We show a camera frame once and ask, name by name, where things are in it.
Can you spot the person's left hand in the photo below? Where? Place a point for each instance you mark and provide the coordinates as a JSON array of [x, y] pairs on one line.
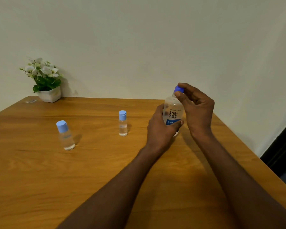
[[157, 133]]

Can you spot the person's right hand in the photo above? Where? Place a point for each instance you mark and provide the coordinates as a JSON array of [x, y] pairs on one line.
[[200, 116]]

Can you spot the person's right thumb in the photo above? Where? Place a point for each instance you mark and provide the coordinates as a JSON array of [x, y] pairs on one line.
[[182, 100]]

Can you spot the person's left thumb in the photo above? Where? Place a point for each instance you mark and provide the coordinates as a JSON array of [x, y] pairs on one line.
[[176, 125]]

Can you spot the dark blue bottle cap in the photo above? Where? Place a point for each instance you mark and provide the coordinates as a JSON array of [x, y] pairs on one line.
[[178, 89]]

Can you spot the clear labelled solution bottle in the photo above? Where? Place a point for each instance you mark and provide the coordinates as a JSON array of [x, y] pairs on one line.
[[172, 107]]

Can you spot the person's left forearm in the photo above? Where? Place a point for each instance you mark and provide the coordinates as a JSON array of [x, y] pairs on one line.
[[119, 195]]

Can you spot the person's right forearm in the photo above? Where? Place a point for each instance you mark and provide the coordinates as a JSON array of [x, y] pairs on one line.
[[238, 188]]

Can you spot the slim small clear bottle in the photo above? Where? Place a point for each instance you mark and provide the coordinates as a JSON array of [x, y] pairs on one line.
[[123, 126]]

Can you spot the wide small clear bottle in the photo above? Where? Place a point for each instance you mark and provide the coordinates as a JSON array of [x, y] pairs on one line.
[[66, 138]]

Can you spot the white ceramic plant pot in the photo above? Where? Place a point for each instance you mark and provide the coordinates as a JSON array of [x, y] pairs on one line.
[[50, 95]]

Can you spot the artificial white flower plant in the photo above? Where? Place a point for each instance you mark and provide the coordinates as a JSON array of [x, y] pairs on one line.
[[46, 79]]

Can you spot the clear plastic wrapper scrap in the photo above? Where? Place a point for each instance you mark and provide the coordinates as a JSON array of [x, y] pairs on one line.
[[31, 101]]

